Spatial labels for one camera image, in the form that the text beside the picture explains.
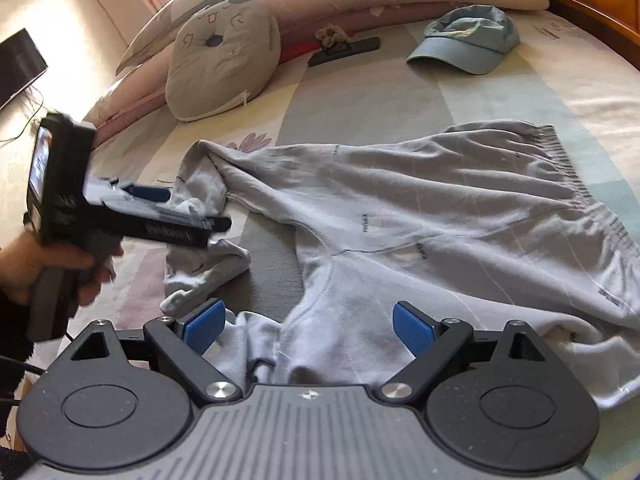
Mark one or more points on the light grey pants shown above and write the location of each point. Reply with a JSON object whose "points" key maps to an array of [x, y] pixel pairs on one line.
{"points": [[400, 210]]}

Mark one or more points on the grey cream patterned pillow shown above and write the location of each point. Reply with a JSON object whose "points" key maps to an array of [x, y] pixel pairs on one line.
{"points": [[165, 20]]}

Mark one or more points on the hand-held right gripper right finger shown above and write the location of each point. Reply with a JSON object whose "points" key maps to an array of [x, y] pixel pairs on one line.
{"points": [[412, 327]]}

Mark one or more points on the black hair clip with flower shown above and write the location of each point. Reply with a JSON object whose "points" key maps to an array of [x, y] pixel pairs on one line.
{"points": [[360, 46]]}

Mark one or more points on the person's left hand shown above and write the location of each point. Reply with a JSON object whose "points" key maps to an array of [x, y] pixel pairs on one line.
{"points": [[20, 270]]}

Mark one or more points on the grey cat face cushion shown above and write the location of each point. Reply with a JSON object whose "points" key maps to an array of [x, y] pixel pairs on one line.
{"points": [[220, 60]]}

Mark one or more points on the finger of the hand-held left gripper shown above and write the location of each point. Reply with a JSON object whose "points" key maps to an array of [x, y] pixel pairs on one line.
{"points": [[147, 192], [220, 224]]}

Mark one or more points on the red fabric piece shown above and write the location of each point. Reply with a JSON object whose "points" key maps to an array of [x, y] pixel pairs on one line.
{"points": [[295, 52]]}

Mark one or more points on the wall television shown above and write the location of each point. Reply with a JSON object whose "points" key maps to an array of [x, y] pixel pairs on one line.
{"points": [[20, 65]]}

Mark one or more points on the bed with patchwork sheet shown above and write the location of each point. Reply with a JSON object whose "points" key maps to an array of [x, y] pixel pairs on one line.
{"points": [[360, 95]]}

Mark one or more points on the blue cap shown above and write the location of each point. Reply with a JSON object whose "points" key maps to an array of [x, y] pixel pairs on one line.
{"points": [[450, 55]]}

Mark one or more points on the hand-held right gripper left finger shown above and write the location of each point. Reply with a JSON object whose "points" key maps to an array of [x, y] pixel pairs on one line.
{"points": [[205, 327]]}

